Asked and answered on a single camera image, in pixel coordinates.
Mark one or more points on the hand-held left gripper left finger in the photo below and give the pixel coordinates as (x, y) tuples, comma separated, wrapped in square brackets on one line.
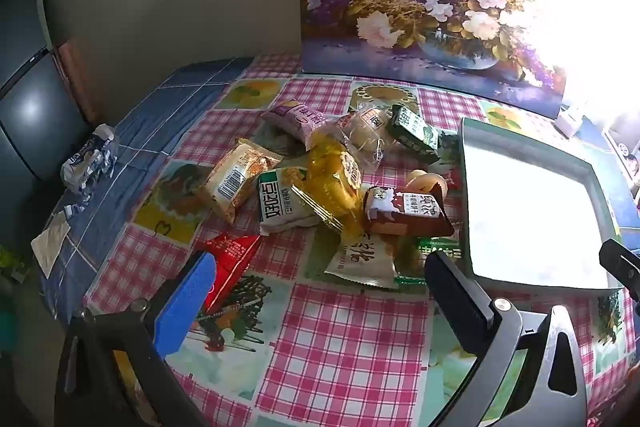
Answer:
[(184, 307)]

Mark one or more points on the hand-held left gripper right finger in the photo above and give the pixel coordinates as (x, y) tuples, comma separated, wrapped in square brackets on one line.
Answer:
[(457, 302)]

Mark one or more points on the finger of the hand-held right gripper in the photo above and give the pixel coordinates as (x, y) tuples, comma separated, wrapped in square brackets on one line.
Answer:
[(620, 259)]

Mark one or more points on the green clear biscuit packet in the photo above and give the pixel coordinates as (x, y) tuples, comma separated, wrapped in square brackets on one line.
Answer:
[(440, 247)]

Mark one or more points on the red snack packet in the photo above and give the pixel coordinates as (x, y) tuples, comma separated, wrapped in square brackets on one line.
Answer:
[(232, 257)]

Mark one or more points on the brown milk biscuit packet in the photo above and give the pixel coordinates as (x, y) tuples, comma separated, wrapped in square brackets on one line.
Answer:
[(405, 212)]

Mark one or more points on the white calligraphy snack packet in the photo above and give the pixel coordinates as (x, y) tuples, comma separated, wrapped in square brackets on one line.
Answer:
[(360, 262)]

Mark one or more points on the white tray with teal rim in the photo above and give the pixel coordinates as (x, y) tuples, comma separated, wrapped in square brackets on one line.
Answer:
[(525, 207)]

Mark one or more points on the pale yellow jelly cup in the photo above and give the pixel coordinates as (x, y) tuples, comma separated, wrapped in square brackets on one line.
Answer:
[(425, 181)]

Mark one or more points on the tan barcode snack packet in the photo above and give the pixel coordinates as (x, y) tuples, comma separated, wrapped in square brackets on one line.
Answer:
[(235, 179)]

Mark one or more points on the white snack packet green print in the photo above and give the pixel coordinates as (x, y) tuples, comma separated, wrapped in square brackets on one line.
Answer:
[(282, 207)]

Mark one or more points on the yellow clear cake packet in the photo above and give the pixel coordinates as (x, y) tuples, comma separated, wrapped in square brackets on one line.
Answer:
[(332, 179)]

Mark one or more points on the dark green white snack packet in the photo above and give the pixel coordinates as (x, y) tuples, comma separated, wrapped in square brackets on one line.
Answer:
[(412, 132)]

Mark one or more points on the clear-wrapped steamed cake bun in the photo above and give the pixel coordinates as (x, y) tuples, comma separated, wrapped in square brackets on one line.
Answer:
[(367, 132)]

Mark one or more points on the purple snack packet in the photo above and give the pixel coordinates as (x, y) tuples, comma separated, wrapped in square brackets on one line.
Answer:
[(295, 119)]

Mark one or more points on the white paper piece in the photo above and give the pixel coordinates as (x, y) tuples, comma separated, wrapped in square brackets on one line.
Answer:
[(50, 244)]

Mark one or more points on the crumpled blue white wrapper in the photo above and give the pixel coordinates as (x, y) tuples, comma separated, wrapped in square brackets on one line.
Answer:
[(87, 159)]

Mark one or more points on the brown wooden panel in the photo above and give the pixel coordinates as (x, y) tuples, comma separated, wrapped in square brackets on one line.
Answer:
[(72, 72)]

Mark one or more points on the flower painting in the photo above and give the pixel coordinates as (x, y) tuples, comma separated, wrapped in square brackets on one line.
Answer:
[(400, 7)]

